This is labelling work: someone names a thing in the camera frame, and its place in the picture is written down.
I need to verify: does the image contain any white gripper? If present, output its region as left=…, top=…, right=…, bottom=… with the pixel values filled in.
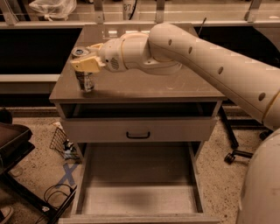
left=70, top=38, right=127, bottom=73

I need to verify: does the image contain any silver redbull can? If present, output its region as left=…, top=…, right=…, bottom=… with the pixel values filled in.
left=71, top=46, right=94, bottom=93

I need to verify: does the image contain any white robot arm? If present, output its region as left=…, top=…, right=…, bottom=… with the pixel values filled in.
left=71, top=24, right=280, bottom=224

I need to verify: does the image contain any grey drawer cabinet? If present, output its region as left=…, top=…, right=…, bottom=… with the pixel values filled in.
left=48, top=24, right=228, bottom=160

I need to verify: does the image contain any open middle drawer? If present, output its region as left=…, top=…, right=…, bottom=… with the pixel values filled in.
left=59, top=143, right=219, bottom=224

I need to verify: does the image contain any clear plastic bag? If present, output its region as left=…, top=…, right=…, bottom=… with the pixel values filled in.
left=29, top=0, right=77, bottom=21

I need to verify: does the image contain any blue tape cross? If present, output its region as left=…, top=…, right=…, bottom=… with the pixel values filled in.
left=58, top=163, right=78, bottom=186

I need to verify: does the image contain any dark chair at left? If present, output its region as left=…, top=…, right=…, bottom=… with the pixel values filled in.
left=0, top=108, right=76, bottom=224

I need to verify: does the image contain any black office chair base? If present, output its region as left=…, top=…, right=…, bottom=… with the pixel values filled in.
left=219, top=105, right=272, bottom=165

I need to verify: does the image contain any top drawer with black handle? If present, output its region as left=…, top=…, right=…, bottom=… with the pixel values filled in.
left=62, top=101, right=216, bottom=143

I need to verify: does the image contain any black wire basket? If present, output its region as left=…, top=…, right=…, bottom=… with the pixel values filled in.
left=50, top=128, right=80, bottom=161

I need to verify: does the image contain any black floor cable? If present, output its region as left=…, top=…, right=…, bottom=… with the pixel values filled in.
left=43, top=183, right=75, bottom=208

